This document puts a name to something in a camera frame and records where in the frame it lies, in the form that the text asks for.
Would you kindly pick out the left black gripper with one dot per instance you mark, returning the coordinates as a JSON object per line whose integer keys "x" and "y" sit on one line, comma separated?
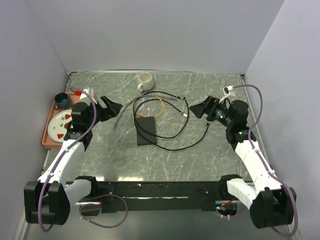
{"x": 111, "y": 111}

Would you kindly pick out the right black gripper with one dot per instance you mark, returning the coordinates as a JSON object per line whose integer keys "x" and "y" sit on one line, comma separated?
{"x": 209, "y": 106}

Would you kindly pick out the black network switch box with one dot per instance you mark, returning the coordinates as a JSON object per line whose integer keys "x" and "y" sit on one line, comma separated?
{"x": 145, "y": 131}

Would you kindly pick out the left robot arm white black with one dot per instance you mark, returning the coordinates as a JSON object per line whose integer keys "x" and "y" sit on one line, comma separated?
{"x": 48, "y": 200}

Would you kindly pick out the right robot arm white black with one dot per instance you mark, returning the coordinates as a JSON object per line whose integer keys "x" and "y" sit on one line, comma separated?
{"x": 268, "y": 201}

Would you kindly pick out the white ceramic mug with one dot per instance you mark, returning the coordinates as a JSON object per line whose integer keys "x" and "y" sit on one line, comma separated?
{"x": 145, "y": 82}

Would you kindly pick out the dark blue cup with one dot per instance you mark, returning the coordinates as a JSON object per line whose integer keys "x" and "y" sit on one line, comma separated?
{"x": 62, "y": 101}

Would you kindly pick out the white watermelon pattern plate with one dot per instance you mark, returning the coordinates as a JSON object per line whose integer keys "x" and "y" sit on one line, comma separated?
{"x": 57, "y": 127}

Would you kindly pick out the pink tray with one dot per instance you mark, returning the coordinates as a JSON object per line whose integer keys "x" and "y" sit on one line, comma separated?
{"x": 47, "y": 142}

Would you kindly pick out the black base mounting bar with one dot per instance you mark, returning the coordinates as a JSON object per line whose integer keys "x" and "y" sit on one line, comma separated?
{"x": 158, "y": 196}

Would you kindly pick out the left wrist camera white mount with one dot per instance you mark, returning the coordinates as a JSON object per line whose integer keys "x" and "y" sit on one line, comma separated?
{"x": 83, "y": 97}

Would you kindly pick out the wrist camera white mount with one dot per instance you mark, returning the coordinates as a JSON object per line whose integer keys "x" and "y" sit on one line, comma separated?
{"x": 228, "y": 91}
{"x": 83, "y": 97}

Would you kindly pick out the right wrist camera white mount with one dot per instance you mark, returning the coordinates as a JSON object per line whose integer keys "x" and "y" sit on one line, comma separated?
{"x": 228, "y": 91}

